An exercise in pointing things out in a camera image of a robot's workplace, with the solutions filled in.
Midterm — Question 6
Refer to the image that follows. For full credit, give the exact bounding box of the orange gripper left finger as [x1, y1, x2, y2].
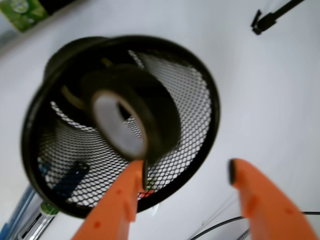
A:
[72, 160, 144, 240]

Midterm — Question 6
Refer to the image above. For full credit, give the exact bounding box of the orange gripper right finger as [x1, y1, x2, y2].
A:
[228, 158, 318, 240]

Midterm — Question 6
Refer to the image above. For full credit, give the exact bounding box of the dark tape roll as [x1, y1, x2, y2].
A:
[81, 64, 181, 166]
[61, 57, 113, 110]

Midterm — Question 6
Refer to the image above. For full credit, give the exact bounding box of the black mesh pen holder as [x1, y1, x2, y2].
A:
[21, 35, 221, 218]

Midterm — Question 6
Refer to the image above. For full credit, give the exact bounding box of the light blue pen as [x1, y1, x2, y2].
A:
[0, 185, 36, 240]

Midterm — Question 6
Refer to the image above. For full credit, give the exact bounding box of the blue capped marker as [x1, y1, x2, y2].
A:
[0, 162, 91, 240]

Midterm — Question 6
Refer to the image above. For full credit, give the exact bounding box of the black capped marker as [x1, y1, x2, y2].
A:
[0, 0, 73, 48]

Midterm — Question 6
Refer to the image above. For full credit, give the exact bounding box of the black cable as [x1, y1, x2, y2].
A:
[191, 211, 320, 240]

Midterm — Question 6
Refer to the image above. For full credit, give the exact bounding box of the black camera stand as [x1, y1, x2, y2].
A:
[250, 0, 304, 35]

